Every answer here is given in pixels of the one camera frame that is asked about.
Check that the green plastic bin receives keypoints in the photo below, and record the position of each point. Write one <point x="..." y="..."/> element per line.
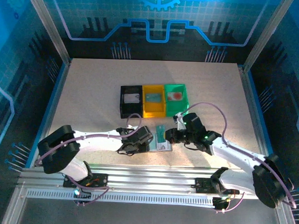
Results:
<point x="177" y="107"/>

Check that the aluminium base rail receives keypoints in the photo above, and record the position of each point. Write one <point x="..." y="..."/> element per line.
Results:
<point x="149" y="177"/>

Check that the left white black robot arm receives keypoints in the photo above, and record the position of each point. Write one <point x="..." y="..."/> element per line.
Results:
<point x="58" y="150"/>

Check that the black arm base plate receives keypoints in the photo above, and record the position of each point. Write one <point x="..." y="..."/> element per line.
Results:
<point x="203" y="185"/>
<point x="99" y="180"/>

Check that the aluminium lower frame bar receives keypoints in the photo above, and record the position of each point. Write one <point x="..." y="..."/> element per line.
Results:
<point x="13" y="205"/>
<point x="285" y="219"/>

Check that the black plastic bin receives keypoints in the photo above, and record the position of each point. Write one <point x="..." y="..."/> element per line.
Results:
<point x="131" y="111"/>

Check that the grey card holder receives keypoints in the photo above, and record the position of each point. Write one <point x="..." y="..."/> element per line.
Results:
<point x="166" y="147"/>

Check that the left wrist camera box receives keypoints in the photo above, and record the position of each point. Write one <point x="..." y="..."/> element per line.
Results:
<point x="130" y="127"/>

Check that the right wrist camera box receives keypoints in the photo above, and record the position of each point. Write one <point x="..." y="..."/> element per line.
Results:
<point x="180" y="120"/>

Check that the aluminium frame post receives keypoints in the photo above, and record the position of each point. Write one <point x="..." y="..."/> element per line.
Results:
<point x="266" y="35"/>
<point x="50" y="25"/>

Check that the small black control board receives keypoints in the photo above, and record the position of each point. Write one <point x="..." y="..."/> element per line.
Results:
<point x="82" y="195"/>
<point x="220" y="203"/>

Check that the white printed card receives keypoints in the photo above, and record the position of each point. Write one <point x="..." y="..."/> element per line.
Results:
<point x="131" y="98"/>

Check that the white card with red dot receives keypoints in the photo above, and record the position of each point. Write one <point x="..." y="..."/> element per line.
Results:
<point x="175" y="96"/>

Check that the teal credit card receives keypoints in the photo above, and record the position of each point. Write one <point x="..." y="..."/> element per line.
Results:
<point x="160" y="133"/>
<point x="153" y="97"/>

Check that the aluminium side rail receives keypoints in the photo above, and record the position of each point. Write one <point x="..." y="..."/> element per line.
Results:
<point x="250" y="101"/>
<point x="58" y="93"/>

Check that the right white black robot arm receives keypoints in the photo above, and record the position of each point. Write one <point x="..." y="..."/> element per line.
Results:
<point x="270" y="181"/>

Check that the blue table edge strip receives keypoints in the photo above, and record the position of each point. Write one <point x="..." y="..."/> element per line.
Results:
<point x="53" y="93"/>

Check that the yellow plastic bin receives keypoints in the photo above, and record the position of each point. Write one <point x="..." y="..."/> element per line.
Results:
<point x="153" y="109"/>

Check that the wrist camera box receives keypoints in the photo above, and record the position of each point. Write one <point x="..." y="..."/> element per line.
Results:
<point x="180" y="120"/>
<point x="130" y="127"/>

